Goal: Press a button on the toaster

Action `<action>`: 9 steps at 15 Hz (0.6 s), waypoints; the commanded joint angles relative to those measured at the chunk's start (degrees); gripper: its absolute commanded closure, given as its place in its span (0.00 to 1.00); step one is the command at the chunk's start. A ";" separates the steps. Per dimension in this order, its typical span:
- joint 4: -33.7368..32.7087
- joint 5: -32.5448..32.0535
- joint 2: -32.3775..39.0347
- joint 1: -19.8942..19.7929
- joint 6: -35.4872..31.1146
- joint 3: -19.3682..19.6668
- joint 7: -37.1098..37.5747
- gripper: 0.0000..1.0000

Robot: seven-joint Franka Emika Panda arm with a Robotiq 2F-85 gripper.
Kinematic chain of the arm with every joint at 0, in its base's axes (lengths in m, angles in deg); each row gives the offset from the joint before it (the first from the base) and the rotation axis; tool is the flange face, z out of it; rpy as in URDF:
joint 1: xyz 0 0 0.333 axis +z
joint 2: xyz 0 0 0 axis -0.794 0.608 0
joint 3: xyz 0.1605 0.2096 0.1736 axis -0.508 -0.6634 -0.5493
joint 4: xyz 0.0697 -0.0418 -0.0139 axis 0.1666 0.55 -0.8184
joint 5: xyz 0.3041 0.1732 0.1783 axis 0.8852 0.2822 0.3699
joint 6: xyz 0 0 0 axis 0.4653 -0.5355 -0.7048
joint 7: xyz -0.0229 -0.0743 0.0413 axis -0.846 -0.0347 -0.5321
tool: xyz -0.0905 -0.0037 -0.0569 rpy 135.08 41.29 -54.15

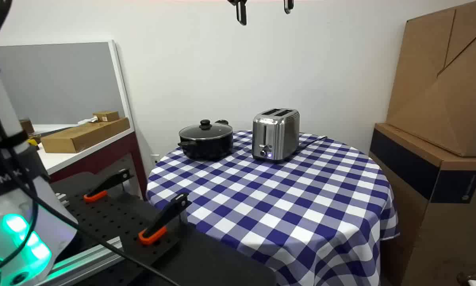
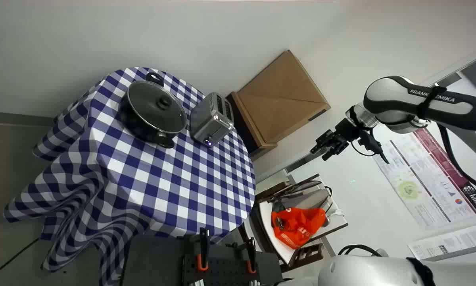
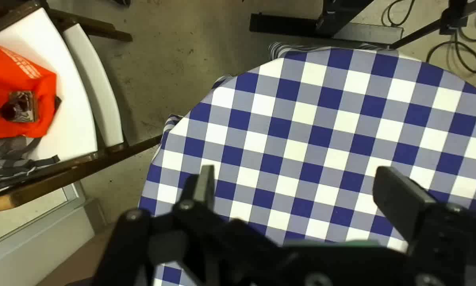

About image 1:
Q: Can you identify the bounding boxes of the silver two-slot toaster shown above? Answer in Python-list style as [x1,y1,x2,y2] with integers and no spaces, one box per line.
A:
[250,107,301,164]

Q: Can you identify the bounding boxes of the black pot lid with knob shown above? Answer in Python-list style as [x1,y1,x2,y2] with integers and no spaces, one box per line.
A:
[177,118,234,143]

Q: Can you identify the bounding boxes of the black cooking pot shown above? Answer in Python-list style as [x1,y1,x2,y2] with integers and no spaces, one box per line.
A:
[175,132,234,162]

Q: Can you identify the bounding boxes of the small wooden block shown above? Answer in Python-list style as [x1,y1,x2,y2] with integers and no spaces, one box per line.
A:
[91,110,121,124]

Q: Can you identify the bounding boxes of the large plain cardboard box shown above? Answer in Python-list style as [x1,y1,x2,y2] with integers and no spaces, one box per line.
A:
[385,0,476,159]

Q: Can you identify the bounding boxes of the grey partition panel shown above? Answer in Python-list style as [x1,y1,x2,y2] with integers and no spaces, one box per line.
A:
[0,40,144,161]

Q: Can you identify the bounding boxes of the flat cardboard box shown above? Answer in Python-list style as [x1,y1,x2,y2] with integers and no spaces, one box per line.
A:
[39,116,131,154]

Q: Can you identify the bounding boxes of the blue white checkered tablecloth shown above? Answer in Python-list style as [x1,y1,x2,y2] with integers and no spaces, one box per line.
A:
[144,129,401,286]

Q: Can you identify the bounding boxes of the white desk with red side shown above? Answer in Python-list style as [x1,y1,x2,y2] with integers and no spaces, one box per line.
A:
[28,122,148,202]

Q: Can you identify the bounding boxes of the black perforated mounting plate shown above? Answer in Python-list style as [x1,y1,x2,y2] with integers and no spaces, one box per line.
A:
[48,172,196,286]

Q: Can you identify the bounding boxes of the cardboard box with black band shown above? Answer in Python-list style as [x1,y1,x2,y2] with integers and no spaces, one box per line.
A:
[367,122,476,286]

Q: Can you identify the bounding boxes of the black clamp with orange handle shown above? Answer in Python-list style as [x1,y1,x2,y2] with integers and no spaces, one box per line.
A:
[82,167,134,205]
[136,192,193,248]

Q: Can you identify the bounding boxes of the aluminium rail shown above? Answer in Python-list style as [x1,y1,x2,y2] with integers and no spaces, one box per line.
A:
[36,235,126,286]

